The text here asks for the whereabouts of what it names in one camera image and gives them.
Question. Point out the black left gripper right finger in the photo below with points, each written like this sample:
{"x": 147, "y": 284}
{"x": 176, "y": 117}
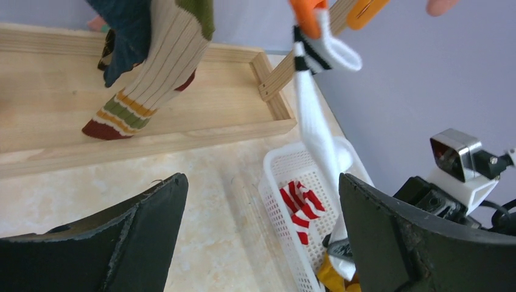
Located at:
{"x": 398, "y": 247}

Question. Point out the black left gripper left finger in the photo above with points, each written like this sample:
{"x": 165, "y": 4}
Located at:
{"x": 126, "y": 247}

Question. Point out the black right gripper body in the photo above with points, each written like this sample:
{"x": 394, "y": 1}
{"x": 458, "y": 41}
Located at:
{"x": 430, "y": 198}

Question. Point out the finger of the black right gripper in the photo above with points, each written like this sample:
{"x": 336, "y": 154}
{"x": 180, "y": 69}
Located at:
{"x": 339, "y": 249}

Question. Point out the mustard yellow sock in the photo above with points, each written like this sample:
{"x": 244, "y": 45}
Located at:
{"x": 333, "y": 282}

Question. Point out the red white striped sock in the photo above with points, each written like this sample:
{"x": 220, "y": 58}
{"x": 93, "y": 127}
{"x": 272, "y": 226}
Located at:
{"x": 303, "y": 208}

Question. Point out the white perforated plastic basket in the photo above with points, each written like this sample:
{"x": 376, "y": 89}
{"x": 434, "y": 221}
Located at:
{"x": 292, "y": 162}

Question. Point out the argyle brown sock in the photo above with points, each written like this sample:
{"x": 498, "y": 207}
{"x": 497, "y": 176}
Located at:
{"x": 108, "y": 49}

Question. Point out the orange clothes clip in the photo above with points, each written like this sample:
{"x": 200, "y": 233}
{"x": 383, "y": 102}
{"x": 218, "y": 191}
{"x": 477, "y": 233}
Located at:
{"x": 305, "y": 14}

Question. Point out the beige striped ribbed sock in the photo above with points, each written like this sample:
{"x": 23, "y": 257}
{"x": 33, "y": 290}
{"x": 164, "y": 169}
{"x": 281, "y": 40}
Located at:
{"x": 181, "y": 33}

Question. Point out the pink sock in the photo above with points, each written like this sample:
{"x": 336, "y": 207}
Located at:
{"x": 98, "y": 24}

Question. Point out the dark blue sock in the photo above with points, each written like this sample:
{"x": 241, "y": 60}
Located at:
{"x": 131, "y": 21}

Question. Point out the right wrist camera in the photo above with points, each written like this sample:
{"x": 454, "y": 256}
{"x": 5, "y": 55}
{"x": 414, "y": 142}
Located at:
{"x": 464, "y": 169}

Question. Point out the wooden hanger stand frame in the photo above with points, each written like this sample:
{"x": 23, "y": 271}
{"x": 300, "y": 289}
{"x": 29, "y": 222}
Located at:
{"x": 57, "y": 114}

